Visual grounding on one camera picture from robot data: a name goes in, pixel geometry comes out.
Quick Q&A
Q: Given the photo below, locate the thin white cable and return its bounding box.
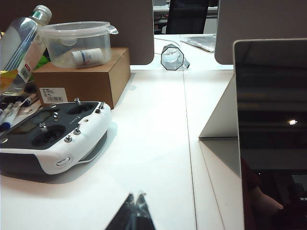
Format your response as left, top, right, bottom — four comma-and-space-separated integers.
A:
153, 33, 183, 56

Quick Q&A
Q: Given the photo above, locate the white framed square table mirror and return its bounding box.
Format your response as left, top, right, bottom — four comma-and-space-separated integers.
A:
198, 38, 307, 230

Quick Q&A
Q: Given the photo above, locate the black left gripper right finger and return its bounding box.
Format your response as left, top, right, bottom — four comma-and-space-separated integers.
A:
135, 191, 157, 230

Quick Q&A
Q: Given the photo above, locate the white marker with blue cap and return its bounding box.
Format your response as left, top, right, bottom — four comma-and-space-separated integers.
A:
0, 101, 24, 131

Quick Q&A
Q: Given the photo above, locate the clear plastic water bottle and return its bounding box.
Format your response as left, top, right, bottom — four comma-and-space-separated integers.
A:
0, 4, 53, 94

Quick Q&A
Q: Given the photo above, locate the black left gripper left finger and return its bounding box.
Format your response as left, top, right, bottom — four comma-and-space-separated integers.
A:
104, 192, 137, 230

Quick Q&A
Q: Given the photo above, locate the white black RC transmitter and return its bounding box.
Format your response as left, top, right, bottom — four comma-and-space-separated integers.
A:
0, 97, 112, 176

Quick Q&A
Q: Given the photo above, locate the silver plastic bag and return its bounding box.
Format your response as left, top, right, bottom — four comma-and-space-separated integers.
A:
180, 34, 218, 52

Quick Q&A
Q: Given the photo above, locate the yellow snack packet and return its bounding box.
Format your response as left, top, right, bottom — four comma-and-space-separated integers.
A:
0, 69, 19, 93

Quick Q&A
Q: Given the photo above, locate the green snack packet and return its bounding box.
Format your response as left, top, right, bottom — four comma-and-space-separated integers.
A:
35, 53, 51, 70

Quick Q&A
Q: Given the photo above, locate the wide brown partition panel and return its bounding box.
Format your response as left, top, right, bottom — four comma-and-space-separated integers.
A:
214, 0, 307, 65

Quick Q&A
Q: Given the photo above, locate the clear plastic food container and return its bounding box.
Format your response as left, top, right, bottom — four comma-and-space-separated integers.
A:
38, 21, 119, 69

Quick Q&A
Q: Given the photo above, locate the black office chair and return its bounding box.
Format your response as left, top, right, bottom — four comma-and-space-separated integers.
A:
165, 0, 210, 35

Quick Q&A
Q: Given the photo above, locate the brown cardboard box with label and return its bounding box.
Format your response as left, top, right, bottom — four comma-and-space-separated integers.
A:
32, 47, 131, 110

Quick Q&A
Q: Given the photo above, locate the small white medicine bottle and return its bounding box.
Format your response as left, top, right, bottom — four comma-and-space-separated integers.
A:
71, 47, 103, 69

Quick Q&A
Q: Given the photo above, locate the dark blue marker pen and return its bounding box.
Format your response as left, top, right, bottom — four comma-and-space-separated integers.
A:
22, 93, 40, 107

